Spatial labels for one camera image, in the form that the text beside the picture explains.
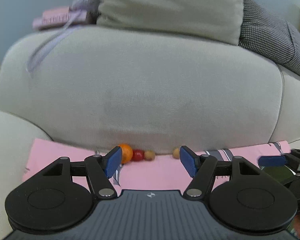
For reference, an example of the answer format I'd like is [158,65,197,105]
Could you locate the orange tangerine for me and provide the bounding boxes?
[119,144,133,164]

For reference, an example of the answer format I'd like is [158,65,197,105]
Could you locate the green perforated colander bowl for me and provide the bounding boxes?
[262,166,298,185]

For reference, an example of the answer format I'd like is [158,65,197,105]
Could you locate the pink checked lemon cloth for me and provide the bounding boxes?
[23,139,291,193]

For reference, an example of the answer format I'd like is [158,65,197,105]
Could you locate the beige sofa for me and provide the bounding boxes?
[0,0,300,240]

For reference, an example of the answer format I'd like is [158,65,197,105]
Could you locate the houndstooth cushion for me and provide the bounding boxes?
[238,0,300,76]

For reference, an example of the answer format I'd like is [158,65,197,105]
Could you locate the beige cushion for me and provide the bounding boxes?
[97,0,243,45]

